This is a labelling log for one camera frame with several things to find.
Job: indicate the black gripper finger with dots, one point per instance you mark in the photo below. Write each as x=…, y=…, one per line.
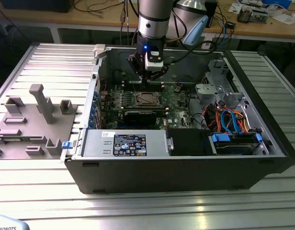
x=159, y=73
x=135, y=64

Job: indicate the CPU with silver top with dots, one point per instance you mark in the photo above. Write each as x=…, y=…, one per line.
x=148, y=99

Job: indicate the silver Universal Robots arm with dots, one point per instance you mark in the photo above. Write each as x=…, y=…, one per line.
x=153, y=14

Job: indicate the CPU socket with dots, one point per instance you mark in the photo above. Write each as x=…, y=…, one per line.
x=138, y=105

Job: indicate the grey case latch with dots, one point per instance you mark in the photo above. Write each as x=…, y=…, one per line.
x=99, y=50

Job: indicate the green motherboard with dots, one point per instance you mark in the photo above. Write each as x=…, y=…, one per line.
x=176, y=107

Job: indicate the silver drive cage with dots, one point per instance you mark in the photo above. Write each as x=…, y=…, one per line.
x=207, y=91

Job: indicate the wooden desk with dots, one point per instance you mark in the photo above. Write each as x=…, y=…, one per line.
x=94, y=18

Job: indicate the black tower box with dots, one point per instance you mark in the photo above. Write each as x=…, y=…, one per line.
x=212, y=14

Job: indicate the small black adapter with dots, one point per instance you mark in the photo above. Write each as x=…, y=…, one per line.
x=230, y=24

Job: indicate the silver power supply unit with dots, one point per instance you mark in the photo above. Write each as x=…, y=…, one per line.
x=94, y=143

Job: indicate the copper coil device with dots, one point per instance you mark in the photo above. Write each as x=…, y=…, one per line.
x=244, y=15

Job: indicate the hard disk in blue carrier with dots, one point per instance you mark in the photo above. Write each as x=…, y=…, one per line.
x=233, y=146

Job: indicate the black PC case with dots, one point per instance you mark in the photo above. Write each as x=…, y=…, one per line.
x=162, y=177

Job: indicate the blue plastic clip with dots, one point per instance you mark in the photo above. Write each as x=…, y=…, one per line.
x=66, y=145

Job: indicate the small metal box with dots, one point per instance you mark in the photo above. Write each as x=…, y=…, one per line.
x=260, y=16

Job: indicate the black equipment box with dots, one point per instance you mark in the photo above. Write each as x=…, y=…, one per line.
x=37, y=6

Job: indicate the grey parts rack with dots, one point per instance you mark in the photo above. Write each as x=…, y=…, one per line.
x=30, y=124

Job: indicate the blue box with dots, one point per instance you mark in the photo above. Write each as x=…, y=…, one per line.
x=276, y=2

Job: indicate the white paper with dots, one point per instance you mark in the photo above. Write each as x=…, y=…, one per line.
x=282, y=19

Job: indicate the pale teach pendant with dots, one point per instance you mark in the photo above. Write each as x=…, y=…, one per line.
x=6, y=222

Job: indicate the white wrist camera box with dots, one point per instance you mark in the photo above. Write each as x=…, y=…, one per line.
x=154, y=64

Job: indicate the silver metal bracket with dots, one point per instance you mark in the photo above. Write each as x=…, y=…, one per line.
x=218, y=68

